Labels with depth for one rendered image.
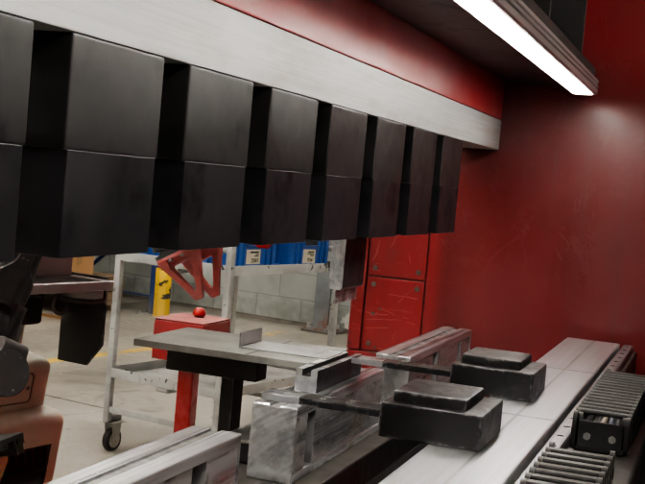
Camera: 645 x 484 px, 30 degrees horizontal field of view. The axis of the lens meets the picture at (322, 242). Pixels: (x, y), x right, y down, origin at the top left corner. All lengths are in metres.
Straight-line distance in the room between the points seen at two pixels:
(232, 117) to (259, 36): 0.10
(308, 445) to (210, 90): 0.59
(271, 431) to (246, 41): 0.52
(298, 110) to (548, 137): 1.22
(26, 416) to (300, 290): 8.04
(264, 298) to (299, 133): 8.96
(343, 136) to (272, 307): 8.78
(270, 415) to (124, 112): 0.61
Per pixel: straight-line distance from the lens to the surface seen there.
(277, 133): 1.28
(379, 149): 1.65
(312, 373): 1.58
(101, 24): 0.93
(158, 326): 3.55
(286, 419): 1.48
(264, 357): 1.65
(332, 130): 1.45
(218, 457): 1.26
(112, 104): 0.95
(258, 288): 10.32
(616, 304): 2.48
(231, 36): 1.15
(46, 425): 2.15
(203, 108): 1.10
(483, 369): 1.60
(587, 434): 1.25
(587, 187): 2.48
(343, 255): 1.64
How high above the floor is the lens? 1.25
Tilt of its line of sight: 3 degrees down
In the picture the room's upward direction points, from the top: 5 degrees clockwise
